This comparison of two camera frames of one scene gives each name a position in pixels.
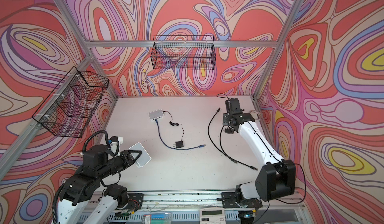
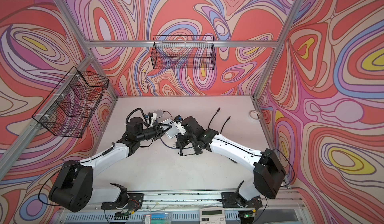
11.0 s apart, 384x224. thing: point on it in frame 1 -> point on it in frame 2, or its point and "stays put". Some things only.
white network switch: (145, 157) -> (173, 131)
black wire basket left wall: (68, 110) stays put
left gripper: (126, 158) -> (157, 131)
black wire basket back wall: (184, 52) stays put
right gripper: (224, 119) -> (182, 143)
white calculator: (212, 215) stays put
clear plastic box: (164, 218) stays put
